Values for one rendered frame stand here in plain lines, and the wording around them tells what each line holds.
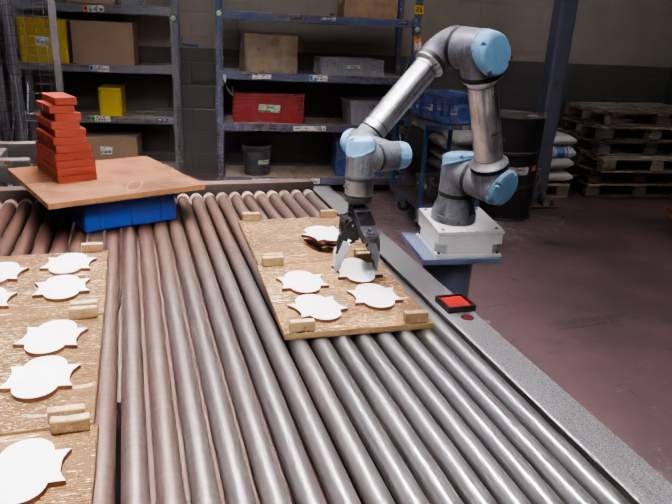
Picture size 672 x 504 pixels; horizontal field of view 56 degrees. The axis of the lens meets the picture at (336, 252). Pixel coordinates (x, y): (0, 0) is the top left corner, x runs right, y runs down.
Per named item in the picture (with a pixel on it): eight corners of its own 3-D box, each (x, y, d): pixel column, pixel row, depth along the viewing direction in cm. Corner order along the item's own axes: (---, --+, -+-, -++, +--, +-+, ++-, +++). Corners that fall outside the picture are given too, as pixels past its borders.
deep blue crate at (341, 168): (377, 168, 658) (379, 132, 645) (384, 177, 621) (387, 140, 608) (330, 167, 652) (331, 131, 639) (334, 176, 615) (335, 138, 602)
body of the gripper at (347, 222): (364, 233, 175) (366, 191, 171) (373, 243, 167) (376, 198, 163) (337, 234, 173) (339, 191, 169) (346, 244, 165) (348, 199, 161)
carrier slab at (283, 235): (338, 220, 220) (338, 216, 220) (377, 262, 184) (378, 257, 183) (238, 224, 211) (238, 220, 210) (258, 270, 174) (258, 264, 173)
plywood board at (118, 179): (146, 160, 248) (146, 155, 248) (205, 189, 212) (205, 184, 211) (8, 173, 219) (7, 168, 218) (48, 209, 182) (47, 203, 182)
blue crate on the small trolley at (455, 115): (446, 114, 543) (449, 89, 536) (482, 123, 501) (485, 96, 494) (408, 115, 528) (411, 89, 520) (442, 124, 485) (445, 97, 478)
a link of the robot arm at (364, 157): (385, 138, 160) (359, 140, 155) (382, 180, 163) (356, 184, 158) (366, 133, 166) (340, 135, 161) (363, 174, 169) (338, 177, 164)
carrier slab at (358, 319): (377, 263, 183) (377, 258, 182) (433, 328, 146) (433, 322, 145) (257, 270, 174) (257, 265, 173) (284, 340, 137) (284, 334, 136)
